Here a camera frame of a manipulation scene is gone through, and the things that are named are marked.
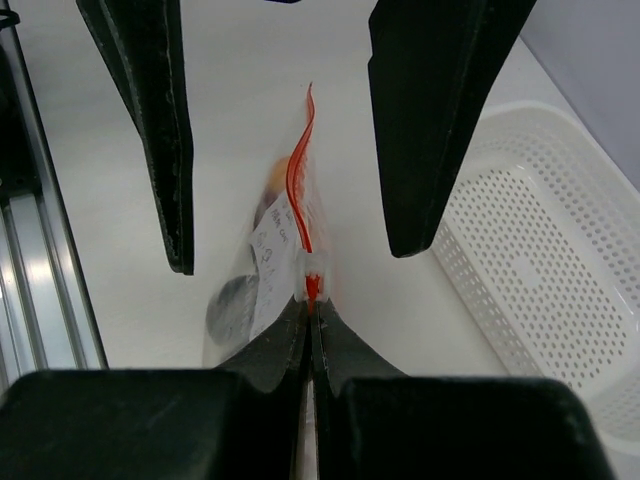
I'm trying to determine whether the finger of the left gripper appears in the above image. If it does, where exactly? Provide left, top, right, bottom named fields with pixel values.
left=77, top=1, right=195, bottom=275
left=368, top=0, right=534, bottom=258

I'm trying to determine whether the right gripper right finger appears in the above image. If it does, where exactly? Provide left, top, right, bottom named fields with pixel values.
left=310, top=303, right=614, bottom=479

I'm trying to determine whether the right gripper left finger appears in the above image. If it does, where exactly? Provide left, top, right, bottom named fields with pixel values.
left=1, top=303, right=308, bottom=479

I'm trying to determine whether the clear zip top bag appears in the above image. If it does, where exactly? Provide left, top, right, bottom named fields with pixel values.
left=202, top=88, right=334, bottom=367

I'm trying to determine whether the fake black food piece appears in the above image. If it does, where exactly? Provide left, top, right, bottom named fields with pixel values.
left=206, top=274, right=259, bottom=355

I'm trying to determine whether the fake orange food piece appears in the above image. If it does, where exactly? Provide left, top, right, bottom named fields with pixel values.
left=266, top=156, right=289, bottom=197

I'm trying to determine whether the white perforated plastic basket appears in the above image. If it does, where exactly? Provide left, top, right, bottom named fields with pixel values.
left=432, top=102, right=639, bottom=455

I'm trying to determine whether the aluminium mounting rail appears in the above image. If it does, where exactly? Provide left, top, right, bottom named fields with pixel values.
left=1, top=28, right=107, bottom=390

